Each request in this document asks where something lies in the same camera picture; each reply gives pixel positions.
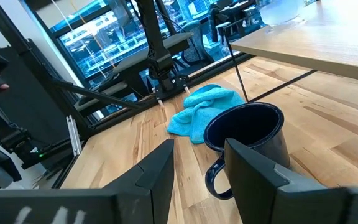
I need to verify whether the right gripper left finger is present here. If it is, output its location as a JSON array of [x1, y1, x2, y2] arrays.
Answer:
[[104, 139, 175, 224]]

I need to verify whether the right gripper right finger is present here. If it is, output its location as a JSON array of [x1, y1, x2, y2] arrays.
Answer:
[[224, 138, 326, 224]]

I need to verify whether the dark blue enamel mug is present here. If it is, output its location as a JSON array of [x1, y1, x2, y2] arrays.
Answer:
[[203, 101, 291, 200]]

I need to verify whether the teal microfibre cloth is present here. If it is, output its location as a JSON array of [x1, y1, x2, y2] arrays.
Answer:
[[166, 83, 247, 145]]

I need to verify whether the mesh office chair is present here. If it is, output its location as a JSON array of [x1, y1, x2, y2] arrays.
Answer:
[[181, 20, 214, 66]]

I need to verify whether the office chair with jacket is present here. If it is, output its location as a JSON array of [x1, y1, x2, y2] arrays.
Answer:
[[208, 2, 239, 44]]

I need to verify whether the silver aluminium bracket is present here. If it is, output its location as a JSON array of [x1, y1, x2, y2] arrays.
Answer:
[[66, 115, 83, 156]]

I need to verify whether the wooden shelf black frame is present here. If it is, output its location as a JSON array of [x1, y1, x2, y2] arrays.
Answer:
[[221, 0, 358, 103]]

